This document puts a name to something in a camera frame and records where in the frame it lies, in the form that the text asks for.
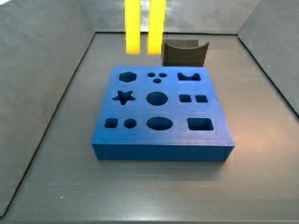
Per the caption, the yellow double-square peg object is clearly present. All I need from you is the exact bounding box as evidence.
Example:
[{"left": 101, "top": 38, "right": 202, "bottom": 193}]
[{"left": 125, "top": 0, "right": 166, "bottom": 55}]

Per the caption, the blue shape-sorting block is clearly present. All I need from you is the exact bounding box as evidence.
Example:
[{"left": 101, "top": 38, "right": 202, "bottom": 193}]
[{"left": 93, "top": 66, "right": 236, "bottom": 161}]

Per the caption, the dark grey curved holder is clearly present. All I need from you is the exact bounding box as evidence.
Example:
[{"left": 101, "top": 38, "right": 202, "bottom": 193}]
[{"left": 163, "top": 39, "right": 210, "bottom": 67}]

